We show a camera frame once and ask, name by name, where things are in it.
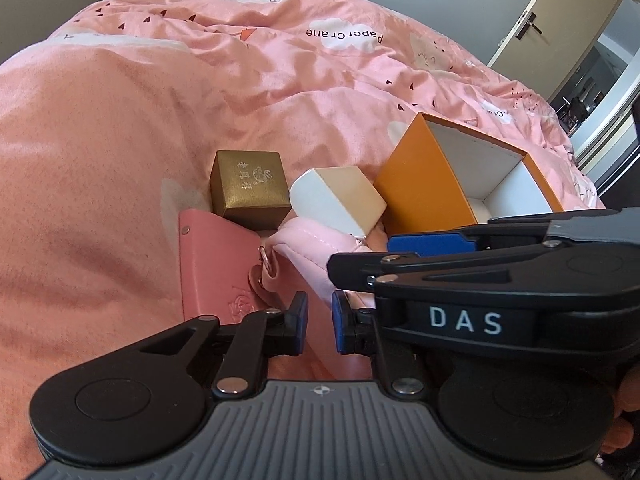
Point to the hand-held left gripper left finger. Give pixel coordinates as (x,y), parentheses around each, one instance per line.
(300,321)

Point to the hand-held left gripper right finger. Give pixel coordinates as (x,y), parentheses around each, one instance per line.
(340,325)

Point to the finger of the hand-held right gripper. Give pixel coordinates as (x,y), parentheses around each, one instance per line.
(430,264)
(430,245)

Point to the orange cardboard box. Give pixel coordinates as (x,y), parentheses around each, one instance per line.
(420,180)

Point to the light pink padded pouch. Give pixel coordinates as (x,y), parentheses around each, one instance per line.
(310,245)

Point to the gold square box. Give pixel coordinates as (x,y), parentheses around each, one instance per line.
(250,185)

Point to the person's right hand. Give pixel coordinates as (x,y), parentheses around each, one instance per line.
(622,405)

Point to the pink leather wallet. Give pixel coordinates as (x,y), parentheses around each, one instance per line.
(215,260)

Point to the white and beige box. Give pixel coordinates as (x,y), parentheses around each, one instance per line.
(325,195)

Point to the white sliding door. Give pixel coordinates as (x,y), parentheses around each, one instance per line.
(615,125)

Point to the pink printed duvet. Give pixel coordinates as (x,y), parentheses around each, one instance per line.
(125,160)

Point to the cream room door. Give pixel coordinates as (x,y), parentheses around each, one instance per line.
(555,20)

